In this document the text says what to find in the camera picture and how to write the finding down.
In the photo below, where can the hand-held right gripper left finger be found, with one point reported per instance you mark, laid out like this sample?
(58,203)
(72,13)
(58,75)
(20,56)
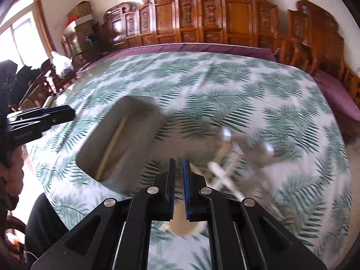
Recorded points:
(170,191)

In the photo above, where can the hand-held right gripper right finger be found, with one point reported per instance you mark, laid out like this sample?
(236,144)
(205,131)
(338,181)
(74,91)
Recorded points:
(186,191)

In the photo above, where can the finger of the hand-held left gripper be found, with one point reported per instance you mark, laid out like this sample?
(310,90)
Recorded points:
(57,111)
(42,123)

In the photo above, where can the large cream plastic spoon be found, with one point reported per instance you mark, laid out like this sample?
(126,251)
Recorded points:
(182,226)

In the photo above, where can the cream plastic fork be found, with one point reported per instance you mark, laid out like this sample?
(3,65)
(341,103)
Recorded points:
(229,185)

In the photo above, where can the steel spoon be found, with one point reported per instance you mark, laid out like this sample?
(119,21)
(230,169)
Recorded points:
(265,149)
(225,137)

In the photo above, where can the grey rectangular tray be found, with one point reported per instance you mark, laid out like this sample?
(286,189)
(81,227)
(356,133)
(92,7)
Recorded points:
(132,135)

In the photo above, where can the person's left hand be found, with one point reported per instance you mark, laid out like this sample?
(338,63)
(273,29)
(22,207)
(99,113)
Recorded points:
(15,180)

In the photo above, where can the wooden chair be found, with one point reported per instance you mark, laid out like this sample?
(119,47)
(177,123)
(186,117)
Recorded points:
(42,87)

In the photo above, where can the wooden chopstick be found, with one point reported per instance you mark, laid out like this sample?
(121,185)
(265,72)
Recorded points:
(112,146)

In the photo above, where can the wooden glass cabinet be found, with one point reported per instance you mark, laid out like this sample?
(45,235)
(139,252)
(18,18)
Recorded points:
(73,45)

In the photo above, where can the window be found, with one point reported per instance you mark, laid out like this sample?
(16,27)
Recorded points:
(22,33)

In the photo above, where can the white cardboard box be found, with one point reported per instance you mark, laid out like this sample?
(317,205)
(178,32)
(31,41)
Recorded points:
(83,21)

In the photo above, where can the brown cardboard box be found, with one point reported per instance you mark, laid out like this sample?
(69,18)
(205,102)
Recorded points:
(80,8)

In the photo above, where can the leaf print tablecloth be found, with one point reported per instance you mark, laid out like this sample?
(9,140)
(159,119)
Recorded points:
(225,90)

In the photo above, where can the long purple seat cushion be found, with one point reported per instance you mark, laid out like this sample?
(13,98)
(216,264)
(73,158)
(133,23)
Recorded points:
(197,47)

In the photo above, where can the long carved wooden bench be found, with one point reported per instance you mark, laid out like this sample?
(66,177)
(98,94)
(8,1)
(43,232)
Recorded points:
(197,17)

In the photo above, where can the short purple seat cushion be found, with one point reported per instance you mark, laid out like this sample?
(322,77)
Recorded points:
(334,90)

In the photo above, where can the short carved wooden bench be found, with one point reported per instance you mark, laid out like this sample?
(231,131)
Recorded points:
(315,33)

